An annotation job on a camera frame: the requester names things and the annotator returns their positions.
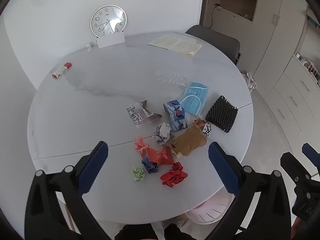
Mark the grey printed wrapper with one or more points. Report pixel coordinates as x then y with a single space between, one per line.
136 112

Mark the clear plastic bottle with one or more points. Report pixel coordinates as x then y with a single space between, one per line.
172 77

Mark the brown cardboard piece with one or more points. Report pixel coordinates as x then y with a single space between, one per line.
187 141

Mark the pink plastic basket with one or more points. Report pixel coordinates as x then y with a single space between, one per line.
212 210

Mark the black and white snack packet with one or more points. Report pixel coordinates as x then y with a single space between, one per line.
207 129

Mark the black ribbed foam block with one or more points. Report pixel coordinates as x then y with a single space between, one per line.
221 115

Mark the tall beige cabinet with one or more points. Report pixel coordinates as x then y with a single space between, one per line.
270 42

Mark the dark blue crumpled wrapper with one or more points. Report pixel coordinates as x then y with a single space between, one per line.
150 167

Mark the white paper card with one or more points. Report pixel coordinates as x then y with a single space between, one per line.
110 41

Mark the wooden table leg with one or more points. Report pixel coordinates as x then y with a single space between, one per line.
70 215

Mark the dark grey chair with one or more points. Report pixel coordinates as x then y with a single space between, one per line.
215 38

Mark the blue printed carton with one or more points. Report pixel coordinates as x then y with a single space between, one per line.
176 117

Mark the crumpled grey paper ball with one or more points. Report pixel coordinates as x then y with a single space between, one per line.
163 132

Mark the beige drawer unit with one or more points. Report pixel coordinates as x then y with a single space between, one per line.
295 97

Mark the red packet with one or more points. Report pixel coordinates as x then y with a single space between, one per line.
160 156

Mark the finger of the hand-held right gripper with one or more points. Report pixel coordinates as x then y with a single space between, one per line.
291 165
311 153

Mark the red crumpled paper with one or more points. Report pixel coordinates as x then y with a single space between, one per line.
173 176

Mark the white bag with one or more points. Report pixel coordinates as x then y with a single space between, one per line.
250 80

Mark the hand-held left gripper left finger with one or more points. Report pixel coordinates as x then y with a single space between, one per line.
93 166

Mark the round white wall clock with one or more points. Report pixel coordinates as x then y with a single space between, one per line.
105 17

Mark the green crumpled paper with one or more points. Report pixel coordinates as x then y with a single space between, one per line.
138 174

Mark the small clear bottle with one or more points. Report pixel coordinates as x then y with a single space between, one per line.
89 47

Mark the blue face mask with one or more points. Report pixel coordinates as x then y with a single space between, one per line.
193 100

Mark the red and white box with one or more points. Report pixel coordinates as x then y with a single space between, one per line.
61 71

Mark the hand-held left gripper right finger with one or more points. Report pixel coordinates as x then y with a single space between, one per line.
222 167

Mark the pink wrapper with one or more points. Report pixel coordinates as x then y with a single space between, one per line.
140 143

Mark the open paper booklet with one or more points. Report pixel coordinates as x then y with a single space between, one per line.
172 43

